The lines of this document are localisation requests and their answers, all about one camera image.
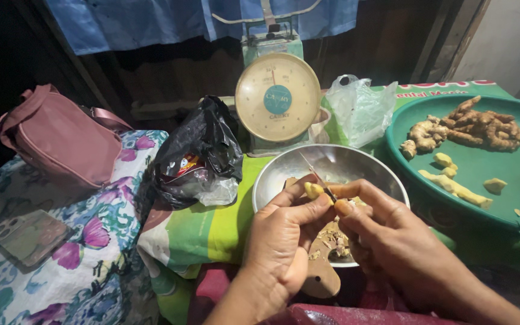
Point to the person's right hand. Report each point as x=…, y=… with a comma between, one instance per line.
x=386, y=239

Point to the person's left hand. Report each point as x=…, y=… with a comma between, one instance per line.
x=278, y=243

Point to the peeled yellow ginger piece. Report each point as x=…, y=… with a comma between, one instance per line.
x=313, y=189

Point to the small paring knife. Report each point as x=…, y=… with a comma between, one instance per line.
x=316, y=176

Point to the heap of ginger peelings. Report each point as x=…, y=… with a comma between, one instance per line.
x=334, y=241

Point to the wooden cutting board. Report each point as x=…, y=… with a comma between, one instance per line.
x=323, y=271

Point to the green printed tablecloth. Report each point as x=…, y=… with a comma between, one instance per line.
x=206, y=225

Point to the clear plastic bag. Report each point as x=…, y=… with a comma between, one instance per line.
x=217, y=192

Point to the long peeled ginger root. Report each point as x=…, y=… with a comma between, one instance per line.
x=456, y=188

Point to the person's red clothing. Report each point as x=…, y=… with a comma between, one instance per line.
x=332, y=313

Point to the small peeled ginger chunk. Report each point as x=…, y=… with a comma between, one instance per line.
x=448, y=172
x=443, y=159
x=494, y=185

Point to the round steel bowl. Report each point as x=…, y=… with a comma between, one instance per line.
x=332, y=164

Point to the round green plastic tray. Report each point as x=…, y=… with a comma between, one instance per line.
x=476, y=180

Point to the red snack packet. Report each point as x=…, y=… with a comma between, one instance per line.
x=187, y=164

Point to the black plastic bag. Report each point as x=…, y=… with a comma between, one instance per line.
x=201, y=140

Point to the translucent white plastic bag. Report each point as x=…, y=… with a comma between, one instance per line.
x=359, y=113

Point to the pile of unpeeled ginger roots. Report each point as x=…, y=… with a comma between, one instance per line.
x=476, y=126

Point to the dial weighing scale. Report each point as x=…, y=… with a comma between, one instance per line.
x=278, y=97

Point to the floral butterfly cloth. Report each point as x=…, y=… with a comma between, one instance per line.
x=84, y=280

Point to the pink handbag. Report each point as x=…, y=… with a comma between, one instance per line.
x=61, y=140

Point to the phone in clear case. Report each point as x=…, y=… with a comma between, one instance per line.
x=30, y=237

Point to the blue curtain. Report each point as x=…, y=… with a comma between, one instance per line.
x=151, y=20

